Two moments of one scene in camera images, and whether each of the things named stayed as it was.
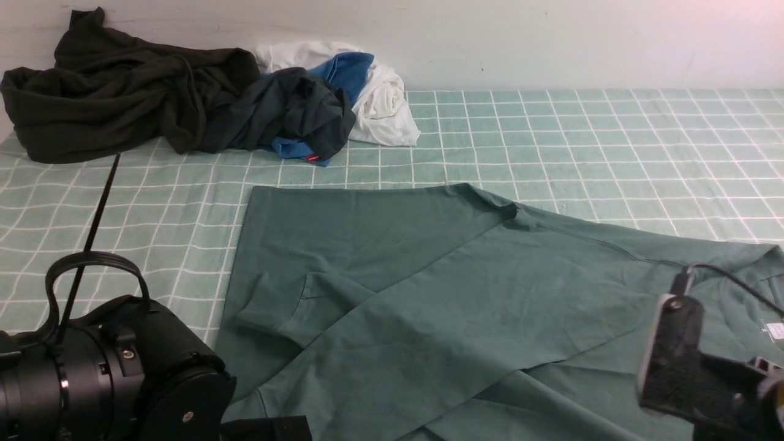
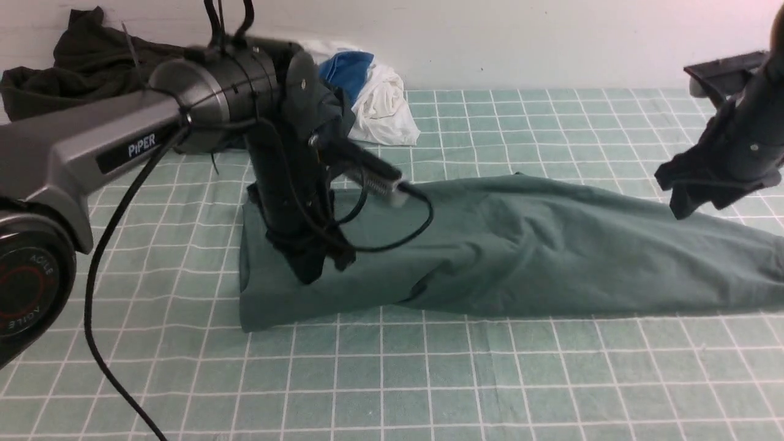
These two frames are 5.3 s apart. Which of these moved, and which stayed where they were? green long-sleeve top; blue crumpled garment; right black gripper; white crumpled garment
Moved: right black gripper; green long-sleeve top
Stayed: blue crumpled garment; white crumpled garment
